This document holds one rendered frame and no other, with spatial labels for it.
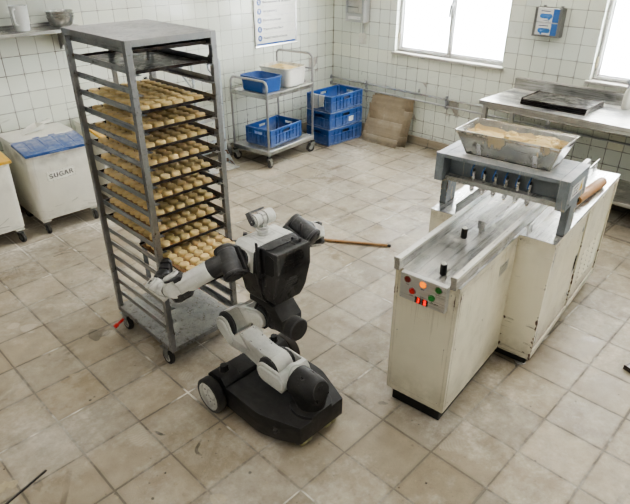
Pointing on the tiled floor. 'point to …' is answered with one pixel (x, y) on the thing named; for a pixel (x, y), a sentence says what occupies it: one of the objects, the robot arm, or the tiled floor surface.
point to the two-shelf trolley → (268, 115)
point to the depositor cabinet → (542, 263)
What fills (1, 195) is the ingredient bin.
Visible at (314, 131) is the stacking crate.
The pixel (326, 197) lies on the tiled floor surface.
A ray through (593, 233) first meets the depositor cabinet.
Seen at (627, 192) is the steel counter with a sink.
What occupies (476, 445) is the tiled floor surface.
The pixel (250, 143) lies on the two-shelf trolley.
